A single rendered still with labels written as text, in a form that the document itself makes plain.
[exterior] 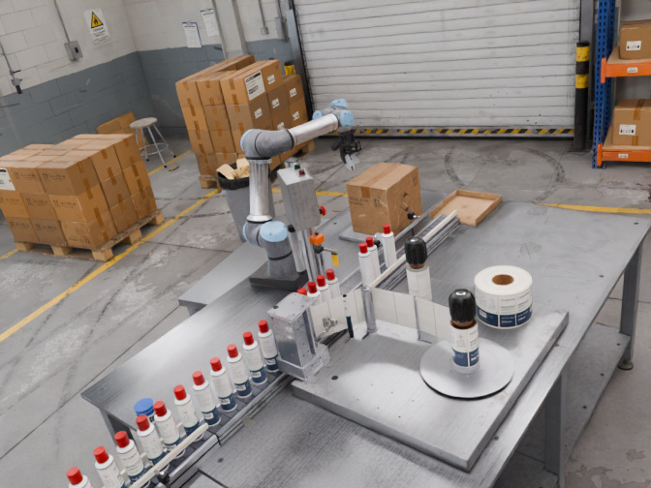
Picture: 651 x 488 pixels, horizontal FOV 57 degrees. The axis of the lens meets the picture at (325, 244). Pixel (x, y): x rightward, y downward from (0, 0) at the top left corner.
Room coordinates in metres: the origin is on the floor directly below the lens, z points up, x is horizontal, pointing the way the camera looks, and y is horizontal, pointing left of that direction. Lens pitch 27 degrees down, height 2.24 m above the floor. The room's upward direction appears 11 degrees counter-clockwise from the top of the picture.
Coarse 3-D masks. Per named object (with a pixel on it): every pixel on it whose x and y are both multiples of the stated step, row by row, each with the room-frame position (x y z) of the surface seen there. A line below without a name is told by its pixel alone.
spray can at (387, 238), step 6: (384, 228) 2.30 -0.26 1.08; (384, 234) 2.30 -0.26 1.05; (390, 234) 2.29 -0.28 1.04; (384, 240) 2.30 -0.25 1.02; (390, 240) 2.29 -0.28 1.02; (384, 246) 2.30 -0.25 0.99; (390, 246) 2.29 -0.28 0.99; (384, 252) 2.31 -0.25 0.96; (390, 252) 2.29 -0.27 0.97; (390, 258) 2.29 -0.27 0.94; (390, 264) 2.29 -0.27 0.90
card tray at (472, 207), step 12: (456, 192) 3.02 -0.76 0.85; (468, 192) 2.97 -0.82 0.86; (480, 192) 2.92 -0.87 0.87; (444, 204) 2.91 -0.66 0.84; (456, 204) 2.90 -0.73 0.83; (468, 204) 2.88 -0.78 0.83; (480, 204) 2.85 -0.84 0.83; (492, 204) 2.77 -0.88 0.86; (432, 216) 2.82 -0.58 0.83; (456, 216) 2.77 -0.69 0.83; (468, 216) 2.74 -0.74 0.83; (480, 216) 2.67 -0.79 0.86
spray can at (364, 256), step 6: (360, 246) 2.17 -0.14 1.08; (366, 246) 2.17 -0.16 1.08; (360, 252) 2.17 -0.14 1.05; (366, 252) 2.17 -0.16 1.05; (360, 258) 2.16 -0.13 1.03; (366, 258) 2.16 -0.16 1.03; (360, 264) 2.17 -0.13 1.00; (366, 264) 2.16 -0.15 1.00; (366, 270) 2.16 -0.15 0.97; (372, 270) 2.17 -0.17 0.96; (366, 276) 2.16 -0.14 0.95; (372, 276) 2.16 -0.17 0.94; (366, 282) 2.16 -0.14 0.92
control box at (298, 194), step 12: (288, 168) 2.15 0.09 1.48; (288, 180) 2.03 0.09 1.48; (300, 180) 2.01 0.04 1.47; (312, 180) 2.02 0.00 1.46; (288, 192) 1.99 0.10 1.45; (300, 192) 2.00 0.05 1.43; (312, 192) 2.01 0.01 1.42; (288, 204) 2.05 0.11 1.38; (300, 204) 2.00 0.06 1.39; (312, 204) 2.01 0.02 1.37; (288, 216) 2.11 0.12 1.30; (300, 216) 2.00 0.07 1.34; (312, 216) 2.00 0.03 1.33; (300, 228) 1.99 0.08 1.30
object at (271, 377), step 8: (440, 216) 2.71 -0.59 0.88; (432, 224) 2.64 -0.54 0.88; (448, 224) 2.61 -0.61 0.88; (424, 232) 2.57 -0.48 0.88; (400, 256) 2.39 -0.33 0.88; (384, 264) 2.34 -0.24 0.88; (400, 264) 2.31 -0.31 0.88; (392, 272) 2.26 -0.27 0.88; (384, 280) 2.21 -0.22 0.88; (264, 368) 1.76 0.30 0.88; (272, 376) 1.71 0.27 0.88; (264, 384) 1.67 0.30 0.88; (256, 392) 1.64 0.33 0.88; (240, 400) 1.61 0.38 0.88; (248, 400) 1.60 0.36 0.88; (240, 408) 1.57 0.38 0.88; (224, 416) 1.55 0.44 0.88; (232, 416) 1.54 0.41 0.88; (224, 424) 1.51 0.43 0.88
